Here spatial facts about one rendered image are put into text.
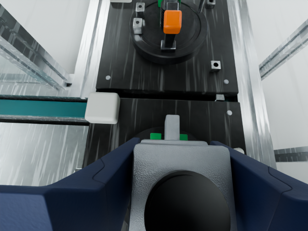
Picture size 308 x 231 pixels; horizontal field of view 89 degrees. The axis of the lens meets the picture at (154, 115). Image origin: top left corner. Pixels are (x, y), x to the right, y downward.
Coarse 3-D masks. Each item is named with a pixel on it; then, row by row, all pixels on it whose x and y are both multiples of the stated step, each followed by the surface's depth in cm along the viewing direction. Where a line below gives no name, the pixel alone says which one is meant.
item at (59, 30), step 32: (0, 0) 47; (32, 0) 47; (64, 0) 47; (256, 0) 46; (288, 0) 46; (32, 32) 44; (64, 32) 44; (256, 32) 43; (288, 32) 43; (64, 64) 41; (288, 64) 40; (288, 96) 37; (288, 128) 35
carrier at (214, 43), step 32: (128, 0) 32; (160, 0) 28; (192, 0) 32; (224, 0) 32; (128, 32) 30; (160, 32) 27; (192, 32) 27; (224, 32) 29; (128, 64) 28; (160, 64) 27; (192, 64) 27; (224, 64) 27; (224, 96) 27
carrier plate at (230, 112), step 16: (128, 112) 25; (144, 112) 25; (160, 112) 25; (176, 112) 25; (192, 112) 25; (208, 112) 25; (224, 112) 25; (240, 112) 25; (96, 128) 24; (112, 128) 24; (128, 128) 24; (144, 128) 24; (192, 128) 24; (208, 128) 24; (224, 128) 24; (240, 128) 24; (96, 144) 23; (112, 144) 23; (208, 144) 23; (240, 144) 23
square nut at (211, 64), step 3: (210, 63) 26; (213, 63) 26; (216, 63) 26; (219, 63) 26; (210, 66) 26; (213, 66) 26; (216, 66) 27; (219, 66) 26; (210, 69) 26; (213, 69) 26; (216, 69) 26; (219, 69) 26
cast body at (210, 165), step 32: (160, 160) 7; (192, 160) 7; (224, 160) 7; (160, 192) 6; (192, 192) 6; (224, 192) 6; (128, 224) 6; (160, 224) 5; (192, 224) 5; (224, 224) 5
